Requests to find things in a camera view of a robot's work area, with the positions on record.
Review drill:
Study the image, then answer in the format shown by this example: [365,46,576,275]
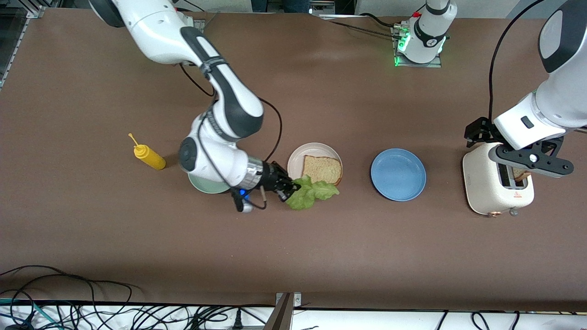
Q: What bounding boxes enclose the green lettuce leaf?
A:
[285,175,340,211]

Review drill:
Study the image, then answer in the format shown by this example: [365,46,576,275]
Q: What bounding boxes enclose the light crust bread slice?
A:
[303,155,343,186]

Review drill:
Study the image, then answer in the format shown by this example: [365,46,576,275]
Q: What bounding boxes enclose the yellow mustard squeeze bottle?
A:
[128,133,167,171]

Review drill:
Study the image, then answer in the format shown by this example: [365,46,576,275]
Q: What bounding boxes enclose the beige plate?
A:
[287,143,343,193]

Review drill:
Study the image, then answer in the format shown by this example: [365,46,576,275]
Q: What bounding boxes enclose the green plate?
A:
[188,172,233,194]

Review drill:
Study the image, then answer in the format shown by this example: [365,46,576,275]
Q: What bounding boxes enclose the blue plate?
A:
[371,148,427,202]

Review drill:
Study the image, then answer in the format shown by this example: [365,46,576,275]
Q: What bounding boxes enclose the silver clamp plate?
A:
[275,292,303,307]

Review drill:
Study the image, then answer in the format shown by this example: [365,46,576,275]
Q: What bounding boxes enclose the white toaster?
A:
[462,140,535,217]

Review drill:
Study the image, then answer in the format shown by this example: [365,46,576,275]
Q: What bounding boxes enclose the black corrugated conduit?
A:
[327,19,400,41]

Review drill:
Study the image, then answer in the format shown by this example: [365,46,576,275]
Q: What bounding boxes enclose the person legs blue jeans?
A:
[251,0,312,13]

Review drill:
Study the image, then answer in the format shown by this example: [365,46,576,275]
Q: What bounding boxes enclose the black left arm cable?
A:
[487,0,548,122]

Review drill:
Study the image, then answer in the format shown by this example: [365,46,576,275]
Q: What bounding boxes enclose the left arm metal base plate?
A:
[393,25,443,68]

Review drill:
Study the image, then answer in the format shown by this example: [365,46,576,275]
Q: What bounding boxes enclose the grey camera mount pole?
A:
[264,293,294,330]

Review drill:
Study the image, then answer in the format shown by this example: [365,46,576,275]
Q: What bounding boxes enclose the black cable tangle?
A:
[0,300,276,330]

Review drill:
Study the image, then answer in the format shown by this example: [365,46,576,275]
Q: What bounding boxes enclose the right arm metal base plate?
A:
[183,17,205,35]

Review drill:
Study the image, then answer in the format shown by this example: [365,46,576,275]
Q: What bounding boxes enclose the grey metal frame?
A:
[308,0,336,14]

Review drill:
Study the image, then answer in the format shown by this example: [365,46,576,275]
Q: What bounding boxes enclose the black loose cable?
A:
[0,264,138,303]

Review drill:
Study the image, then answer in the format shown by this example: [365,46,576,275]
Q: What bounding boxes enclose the teal cable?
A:
[0,298,52,330]

